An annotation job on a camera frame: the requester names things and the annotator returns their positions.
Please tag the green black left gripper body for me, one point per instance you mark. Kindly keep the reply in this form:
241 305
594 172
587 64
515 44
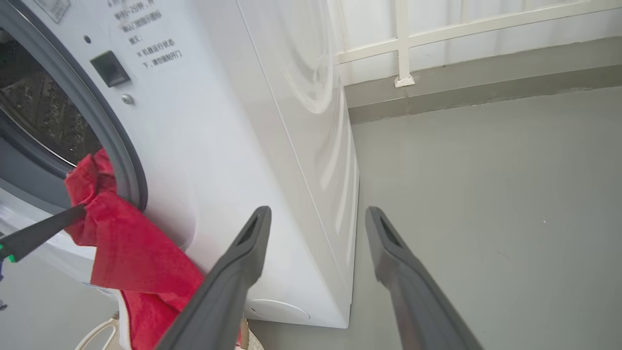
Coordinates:
6 253

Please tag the red cloth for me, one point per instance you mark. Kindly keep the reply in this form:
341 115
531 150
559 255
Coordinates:
131 253

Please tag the white metal railing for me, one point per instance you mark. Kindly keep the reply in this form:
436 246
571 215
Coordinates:
403 43

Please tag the round white filter cover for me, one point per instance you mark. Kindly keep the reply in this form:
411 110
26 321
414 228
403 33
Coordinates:
277 311

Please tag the stainless steel washing machine drum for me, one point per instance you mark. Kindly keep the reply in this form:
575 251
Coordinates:
43 112

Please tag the white washing machine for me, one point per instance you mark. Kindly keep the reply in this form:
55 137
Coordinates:
218 146

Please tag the cream perforated laundry basket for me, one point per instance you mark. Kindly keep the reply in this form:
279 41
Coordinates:
95 335

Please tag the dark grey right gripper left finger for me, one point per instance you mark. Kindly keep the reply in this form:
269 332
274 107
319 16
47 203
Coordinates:
228 291

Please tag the grey warning sticker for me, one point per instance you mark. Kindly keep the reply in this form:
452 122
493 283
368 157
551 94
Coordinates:
51 8

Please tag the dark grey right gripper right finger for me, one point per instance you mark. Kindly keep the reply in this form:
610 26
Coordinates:
413 291

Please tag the black door latch socket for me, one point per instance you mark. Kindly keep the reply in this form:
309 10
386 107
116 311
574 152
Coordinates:
111 69

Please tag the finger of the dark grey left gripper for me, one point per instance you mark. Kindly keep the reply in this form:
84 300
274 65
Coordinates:
43 231

